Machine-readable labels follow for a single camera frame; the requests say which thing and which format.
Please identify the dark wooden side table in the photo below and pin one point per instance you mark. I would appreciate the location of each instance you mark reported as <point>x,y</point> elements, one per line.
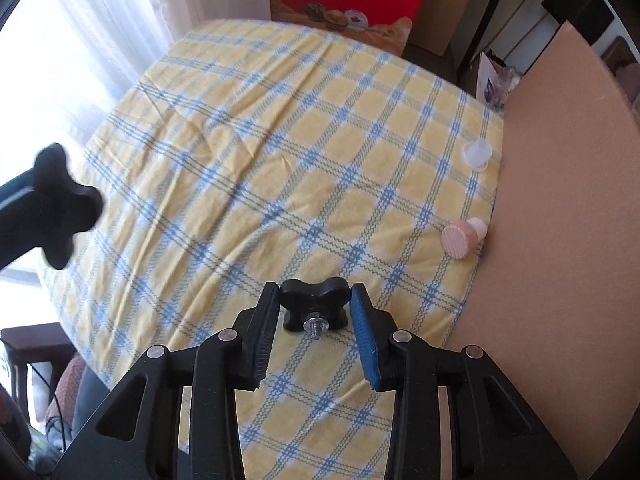
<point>30,342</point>

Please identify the patterned cushion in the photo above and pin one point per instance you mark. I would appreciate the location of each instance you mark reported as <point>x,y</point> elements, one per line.
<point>65,385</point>

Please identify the red chocolate gift box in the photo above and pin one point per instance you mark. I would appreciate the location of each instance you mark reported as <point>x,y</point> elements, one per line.
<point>350,5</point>

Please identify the brown cardboard box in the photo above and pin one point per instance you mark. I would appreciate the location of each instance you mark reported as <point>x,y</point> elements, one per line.
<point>445,5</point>

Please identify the large cardboard box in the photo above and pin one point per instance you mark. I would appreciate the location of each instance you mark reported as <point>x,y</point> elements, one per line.
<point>550,260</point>

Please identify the clear plastic bag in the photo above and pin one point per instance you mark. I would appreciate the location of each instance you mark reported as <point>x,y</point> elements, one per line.
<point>497,80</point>

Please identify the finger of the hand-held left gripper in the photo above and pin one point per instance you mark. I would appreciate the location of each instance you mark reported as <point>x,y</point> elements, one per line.
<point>17,235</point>
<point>15,185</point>

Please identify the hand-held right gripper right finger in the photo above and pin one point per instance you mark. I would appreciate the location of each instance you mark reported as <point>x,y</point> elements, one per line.
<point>367,345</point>

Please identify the black star knob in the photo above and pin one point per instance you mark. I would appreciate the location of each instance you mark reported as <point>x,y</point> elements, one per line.
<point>312,292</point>
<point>60,210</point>

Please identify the small wooden capped bottle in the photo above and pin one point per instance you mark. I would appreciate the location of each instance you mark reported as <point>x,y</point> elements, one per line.
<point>460,242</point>

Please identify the white plastic cap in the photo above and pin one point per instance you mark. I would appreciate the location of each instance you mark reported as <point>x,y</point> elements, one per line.
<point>476,154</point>

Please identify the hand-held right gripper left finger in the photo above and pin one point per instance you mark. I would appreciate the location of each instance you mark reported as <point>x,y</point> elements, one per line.
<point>260,340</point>

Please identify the black panel stand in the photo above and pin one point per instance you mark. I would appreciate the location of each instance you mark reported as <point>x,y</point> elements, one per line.
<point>580,10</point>

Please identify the white sheer curtain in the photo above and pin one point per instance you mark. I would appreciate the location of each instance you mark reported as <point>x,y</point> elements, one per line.
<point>100,35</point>

